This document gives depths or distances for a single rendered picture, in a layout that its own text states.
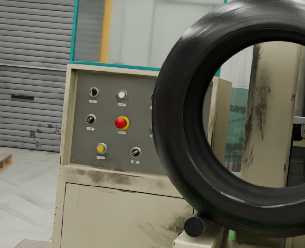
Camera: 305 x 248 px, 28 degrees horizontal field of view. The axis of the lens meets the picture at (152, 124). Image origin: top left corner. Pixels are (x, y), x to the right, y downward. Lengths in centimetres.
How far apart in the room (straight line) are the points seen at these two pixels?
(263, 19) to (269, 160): 51
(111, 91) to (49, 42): 856
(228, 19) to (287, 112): 44
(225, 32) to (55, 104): 941
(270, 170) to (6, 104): 939
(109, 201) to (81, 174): 14
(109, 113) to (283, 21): 102
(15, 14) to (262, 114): 942
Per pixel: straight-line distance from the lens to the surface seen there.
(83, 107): 227
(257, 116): 175
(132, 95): 221
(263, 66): 175
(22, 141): 1090
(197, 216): 144
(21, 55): 1089
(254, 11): 139
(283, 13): 138
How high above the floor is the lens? 120
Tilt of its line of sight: 3 degrees down
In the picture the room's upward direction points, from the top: 6 degrees clockwise
